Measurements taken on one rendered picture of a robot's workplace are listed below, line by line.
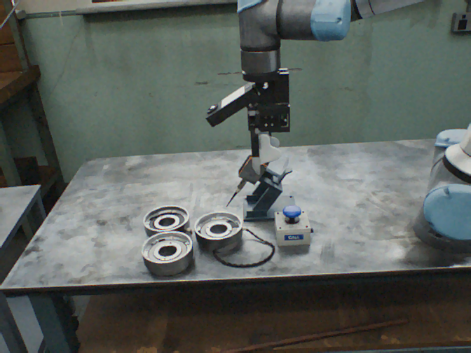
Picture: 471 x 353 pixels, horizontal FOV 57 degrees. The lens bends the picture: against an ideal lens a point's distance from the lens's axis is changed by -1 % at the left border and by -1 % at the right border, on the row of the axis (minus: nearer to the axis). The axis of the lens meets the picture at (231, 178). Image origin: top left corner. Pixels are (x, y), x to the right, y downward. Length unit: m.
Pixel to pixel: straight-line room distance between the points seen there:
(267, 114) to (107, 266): 0.46
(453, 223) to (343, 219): 0.31
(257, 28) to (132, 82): 1.82
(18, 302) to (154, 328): 0.88
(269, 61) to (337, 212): 0.43
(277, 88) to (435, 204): 0.34
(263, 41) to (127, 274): 0.53
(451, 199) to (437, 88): 2.00
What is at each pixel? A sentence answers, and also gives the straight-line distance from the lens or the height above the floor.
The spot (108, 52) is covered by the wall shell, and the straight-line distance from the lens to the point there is 2.56.
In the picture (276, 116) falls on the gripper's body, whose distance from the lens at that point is 0.86.
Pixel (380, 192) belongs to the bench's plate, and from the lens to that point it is 1.18.
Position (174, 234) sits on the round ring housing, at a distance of 0.97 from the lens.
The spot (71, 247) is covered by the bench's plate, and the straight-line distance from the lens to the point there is 1.07.
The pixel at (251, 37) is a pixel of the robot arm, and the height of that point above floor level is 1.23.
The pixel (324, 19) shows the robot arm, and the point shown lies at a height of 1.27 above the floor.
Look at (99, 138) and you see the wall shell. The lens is 2.74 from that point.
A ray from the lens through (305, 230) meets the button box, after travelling 0.94.
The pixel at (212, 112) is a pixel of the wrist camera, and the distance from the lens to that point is 0.87.
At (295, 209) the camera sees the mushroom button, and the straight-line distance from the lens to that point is 0.94.
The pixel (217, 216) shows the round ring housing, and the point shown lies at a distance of 1.01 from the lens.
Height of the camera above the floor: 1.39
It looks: 28 degrees down
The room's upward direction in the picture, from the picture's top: 4 degrees counter-clockwise
